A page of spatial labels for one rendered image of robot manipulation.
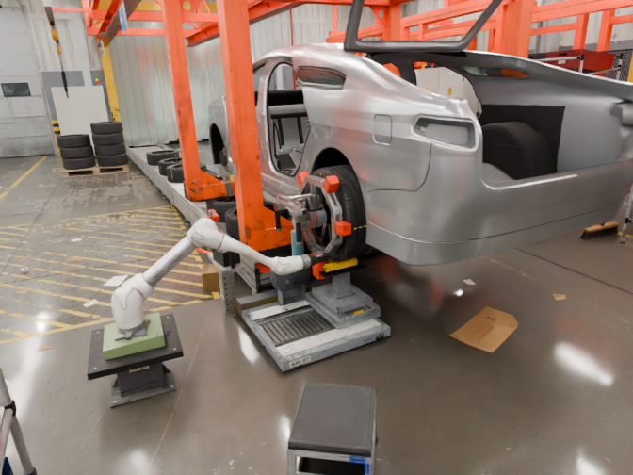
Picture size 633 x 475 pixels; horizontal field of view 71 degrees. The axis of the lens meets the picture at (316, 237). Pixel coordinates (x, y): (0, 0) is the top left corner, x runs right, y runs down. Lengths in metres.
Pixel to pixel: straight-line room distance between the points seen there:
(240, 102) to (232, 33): 0.43
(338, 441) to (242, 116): 2.17
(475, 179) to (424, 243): 0.42
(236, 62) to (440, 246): 1.80
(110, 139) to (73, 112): 2.90
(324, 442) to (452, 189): 1.31
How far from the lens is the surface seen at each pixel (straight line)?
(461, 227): 2.41
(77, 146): 11.14
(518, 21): 4.83
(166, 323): 3.06
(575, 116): 3.85
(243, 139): 3.23
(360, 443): 1.98
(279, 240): 3.48
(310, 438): 2.00
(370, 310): 3.26
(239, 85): 3.21
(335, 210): 2.81
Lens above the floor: 1.71
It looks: 19 degrees down
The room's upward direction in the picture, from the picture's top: 2 degrees counter-clockwise
